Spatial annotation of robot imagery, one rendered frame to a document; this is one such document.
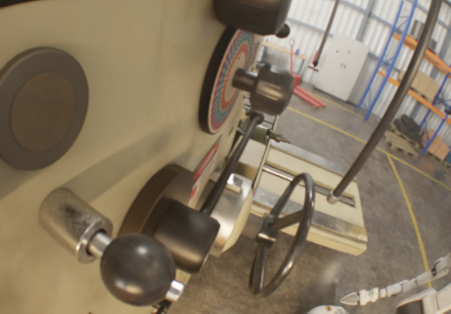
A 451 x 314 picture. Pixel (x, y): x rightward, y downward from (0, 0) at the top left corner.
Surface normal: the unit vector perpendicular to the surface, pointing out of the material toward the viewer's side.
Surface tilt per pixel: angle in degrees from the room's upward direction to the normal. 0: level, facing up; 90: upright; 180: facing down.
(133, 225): 36
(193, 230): 11
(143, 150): 90
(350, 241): 0
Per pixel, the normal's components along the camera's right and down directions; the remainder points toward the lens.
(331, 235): 0.22, -0.78
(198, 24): 0.92, 0.37
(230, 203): 0.07, -0.51
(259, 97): -0.36, 0.64
